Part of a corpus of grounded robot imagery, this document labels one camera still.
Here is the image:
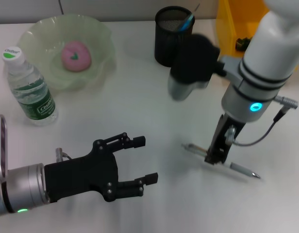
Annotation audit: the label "yellow plastic bin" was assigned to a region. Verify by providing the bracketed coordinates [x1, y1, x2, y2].
[215, 0, 271, 56]

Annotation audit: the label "pink toy peach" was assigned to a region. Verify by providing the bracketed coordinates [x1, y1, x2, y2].
[61, 40, 92, 72]

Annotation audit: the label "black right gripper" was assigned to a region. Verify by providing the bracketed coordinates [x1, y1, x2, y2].
[204, 113, 247, 166]

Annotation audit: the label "clear green-label water bottle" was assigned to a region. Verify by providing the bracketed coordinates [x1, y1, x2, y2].
[1, 46, 60, 127]

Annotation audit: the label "green plastic wrapper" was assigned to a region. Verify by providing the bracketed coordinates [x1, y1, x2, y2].
[235, 37, 252, 51]

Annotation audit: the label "blue capped scissors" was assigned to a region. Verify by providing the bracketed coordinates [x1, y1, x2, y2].
[179, 13, 195, 33]

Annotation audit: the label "silver white pen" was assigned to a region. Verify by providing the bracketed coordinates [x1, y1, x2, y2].
[181, 143, 262, 180]

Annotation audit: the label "black mesh pen holder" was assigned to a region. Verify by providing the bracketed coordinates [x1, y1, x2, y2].
[153, 6, 196, 68]

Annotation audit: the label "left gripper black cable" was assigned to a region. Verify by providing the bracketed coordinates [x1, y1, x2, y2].
[55, 147, 73, 163]

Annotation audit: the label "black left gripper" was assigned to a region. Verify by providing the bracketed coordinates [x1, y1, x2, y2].
[44, 132, 159, 203]

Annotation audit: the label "green wavy glass fruit plate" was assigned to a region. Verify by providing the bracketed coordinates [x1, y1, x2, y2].
[19, 16, 116, 92]

